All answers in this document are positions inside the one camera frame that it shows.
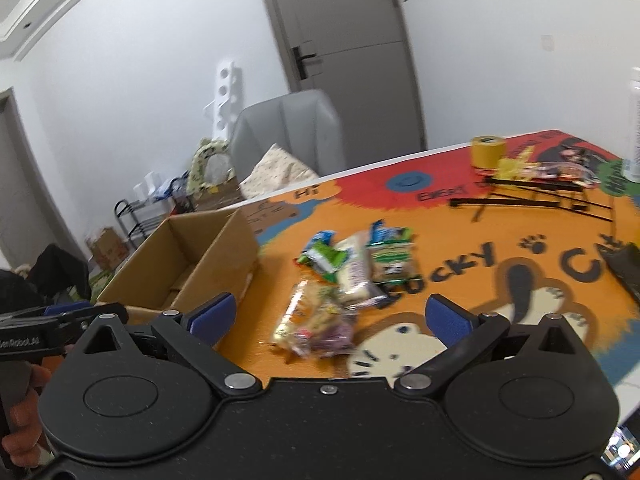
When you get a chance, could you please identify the colourful printed table mat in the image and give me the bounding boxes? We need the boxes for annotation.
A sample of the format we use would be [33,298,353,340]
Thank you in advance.
[220,130,640,431]

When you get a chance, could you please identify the person's left hand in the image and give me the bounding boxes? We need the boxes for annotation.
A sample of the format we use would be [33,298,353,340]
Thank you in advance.
[0,364,53,470]

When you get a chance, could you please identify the black door handle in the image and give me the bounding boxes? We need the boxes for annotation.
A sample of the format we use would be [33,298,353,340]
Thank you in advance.
[291,46,319,80]

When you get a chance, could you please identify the grey side door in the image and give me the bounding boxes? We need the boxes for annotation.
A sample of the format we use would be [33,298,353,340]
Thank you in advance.
[0,87,57,267]

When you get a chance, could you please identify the black shoe rack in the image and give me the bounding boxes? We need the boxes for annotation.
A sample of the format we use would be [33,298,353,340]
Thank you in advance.
[113,177,197,252]

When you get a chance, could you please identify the black pants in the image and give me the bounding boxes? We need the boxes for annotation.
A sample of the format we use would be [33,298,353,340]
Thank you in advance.
[26,243,92,307]

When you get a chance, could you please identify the dark green snack packet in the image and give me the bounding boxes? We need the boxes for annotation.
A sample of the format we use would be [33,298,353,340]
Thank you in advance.
[366,220,417,286]

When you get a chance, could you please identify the purple snack packet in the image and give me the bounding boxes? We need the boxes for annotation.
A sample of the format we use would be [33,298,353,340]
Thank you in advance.
[295,317,358,359]

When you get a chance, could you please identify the white bottle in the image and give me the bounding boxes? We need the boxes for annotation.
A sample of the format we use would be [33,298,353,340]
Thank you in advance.
[619,66,640,182]

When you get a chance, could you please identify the white containers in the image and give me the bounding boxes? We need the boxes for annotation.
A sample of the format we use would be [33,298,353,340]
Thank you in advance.
[131,171,173,204]

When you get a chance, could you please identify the black wire rack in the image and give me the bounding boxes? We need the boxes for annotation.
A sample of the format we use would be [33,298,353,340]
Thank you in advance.
[449,172,617,225]

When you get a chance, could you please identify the white holed wall rack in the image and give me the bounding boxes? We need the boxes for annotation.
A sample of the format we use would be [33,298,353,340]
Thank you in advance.
[202,60,246,147]

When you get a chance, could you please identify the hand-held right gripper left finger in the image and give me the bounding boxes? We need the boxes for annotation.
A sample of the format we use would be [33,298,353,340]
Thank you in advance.
[75,292,263,398]

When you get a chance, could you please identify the cream dotted cushion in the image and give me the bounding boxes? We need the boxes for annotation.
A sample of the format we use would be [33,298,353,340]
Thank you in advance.
[239,143,321,202]

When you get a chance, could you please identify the red snack packet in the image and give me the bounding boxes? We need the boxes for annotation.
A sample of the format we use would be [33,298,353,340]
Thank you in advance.
[529,159,601,188]

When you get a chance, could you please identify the clear yellow snack packet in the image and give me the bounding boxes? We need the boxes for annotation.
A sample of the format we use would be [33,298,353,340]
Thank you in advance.
[270,280,358,353]

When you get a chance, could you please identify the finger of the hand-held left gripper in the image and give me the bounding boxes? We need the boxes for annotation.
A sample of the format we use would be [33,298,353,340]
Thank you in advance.
[42,301,129,347]

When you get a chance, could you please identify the black jacket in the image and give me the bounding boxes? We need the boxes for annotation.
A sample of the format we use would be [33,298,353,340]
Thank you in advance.
[0,268,38,313]

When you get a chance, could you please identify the white snack packet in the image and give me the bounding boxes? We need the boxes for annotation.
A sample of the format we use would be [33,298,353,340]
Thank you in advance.
[332,231,388,310]

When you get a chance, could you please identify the panda print ring cushion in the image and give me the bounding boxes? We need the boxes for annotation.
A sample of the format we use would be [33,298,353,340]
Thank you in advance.
[186,137,246,196]

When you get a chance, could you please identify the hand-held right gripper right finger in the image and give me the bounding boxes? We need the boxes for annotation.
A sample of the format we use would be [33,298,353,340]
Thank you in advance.
[394,295,597,397]

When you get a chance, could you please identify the yellow tape roll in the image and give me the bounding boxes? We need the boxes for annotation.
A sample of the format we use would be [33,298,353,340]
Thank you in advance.
[471,135,507,170]

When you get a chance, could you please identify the small printed cardboard box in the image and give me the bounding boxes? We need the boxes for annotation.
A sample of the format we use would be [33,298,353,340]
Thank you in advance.
[84,227,132,272]

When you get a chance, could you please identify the grey chair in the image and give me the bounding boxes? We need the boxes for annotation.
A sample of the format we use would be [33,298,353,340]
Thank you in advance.
[227,89,348,188]

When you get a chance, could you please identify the taped cardboard box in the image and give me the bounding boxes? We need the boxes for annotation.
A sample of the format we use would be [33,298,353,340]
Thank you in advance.
[192,175,244,212]

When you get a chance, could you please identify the black pouch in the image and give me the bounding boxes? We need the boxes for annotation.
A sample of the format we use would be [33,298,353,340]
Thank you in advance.
[604,241,640,305]

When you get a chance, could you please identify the phone with lit screen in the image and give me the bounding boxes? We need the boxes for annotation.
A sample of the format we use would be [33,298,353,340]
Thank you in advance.
[599,424,640,479]

